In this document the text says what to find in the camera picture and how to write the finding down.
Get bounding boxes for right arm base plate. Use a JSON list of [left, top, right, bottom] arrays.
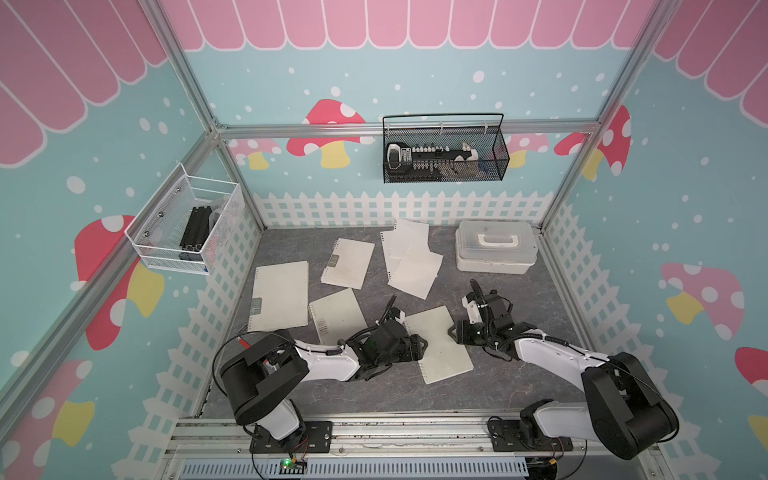
[[486, 416, 573, 456]]

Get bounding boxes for white plastic storage box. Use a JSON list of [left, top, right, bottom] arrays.
[[455, 220, 538, 275]]

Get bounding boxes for items in black basket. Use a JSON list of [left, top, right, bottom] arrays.
[[383, 142, 488, 182]]

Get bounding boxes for black wire mesh basket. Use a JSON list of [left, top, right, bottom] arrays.
[[381, 113, 510, 183]]

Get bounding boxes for large spiral notebook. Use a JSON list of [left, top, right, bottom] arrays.
[[248, 261, 309, 332]]

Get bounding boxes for black block in white basket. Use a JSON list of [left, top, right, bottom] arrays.
[[179, 206, 212, 261]]

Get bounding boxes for green circuit board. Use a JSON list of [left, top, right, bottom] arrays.
[[278, 458, 308, 475]]

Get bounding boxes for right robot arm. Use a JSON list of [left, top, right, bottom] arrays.
[[448, 280, 680, 460]]

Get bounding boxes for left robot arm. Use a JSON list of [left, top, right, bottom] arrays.
[[213, 297, 429, 450]]

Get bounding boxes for torn lined paper page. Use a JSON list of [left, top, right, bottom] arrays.
[[380, 230, 403, 277]]

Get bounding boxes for white wire mesh basket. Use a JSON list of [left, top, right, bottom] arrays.
[[125, 164, 244, 275]]

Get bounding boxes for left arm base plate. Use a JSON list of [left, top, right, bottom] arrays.
[[249, 421, 333, 455]]

